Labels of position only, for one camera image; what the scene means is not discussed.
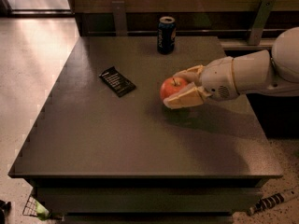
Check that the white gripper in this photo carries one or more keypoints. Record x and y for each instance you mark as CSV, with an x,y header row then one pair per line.
x,y
217,78

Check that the red apple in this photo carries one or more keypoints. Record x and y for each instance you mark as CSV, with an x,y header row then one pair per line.
x,y
171,86

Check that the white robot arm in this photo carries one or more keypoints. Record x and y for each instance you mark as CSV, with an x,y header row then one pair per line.
x,y
273,72

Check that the dark blue pepsi can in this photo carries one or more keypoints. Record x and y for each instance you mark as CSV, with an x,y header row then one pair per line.
x,y
166,35

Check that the black snack bar wrapper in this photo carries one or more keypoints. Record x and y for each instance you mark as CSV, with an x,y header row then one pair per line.
x,y
117,82

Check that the grey metal table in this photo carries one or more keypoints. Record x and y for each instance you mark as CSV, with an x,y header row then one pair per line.
x,y
97,158

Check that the black white striped stick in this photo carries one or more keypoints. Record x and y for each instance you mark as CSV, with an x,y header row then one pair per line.
x,y
274,200

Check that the dark object on floor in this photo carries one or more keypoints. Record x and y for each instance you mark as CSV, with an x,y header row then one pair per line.
x,y
4,210

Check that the left metal bracket post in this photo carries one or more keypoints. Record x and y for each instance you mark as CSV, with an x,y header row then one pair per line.
x,y
119,16

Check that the metal bracket post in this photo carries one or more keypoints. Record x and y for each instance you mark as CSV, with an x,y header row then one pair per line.
x,y
119,16
261,17

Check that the right metal bracket post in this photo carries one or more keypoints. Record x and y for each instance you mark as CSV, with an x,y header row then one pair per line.
x,y
261,17

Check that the wire basket with green item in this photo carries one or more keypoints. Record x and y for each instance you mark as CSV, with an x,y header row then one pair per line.
x,y
33,208

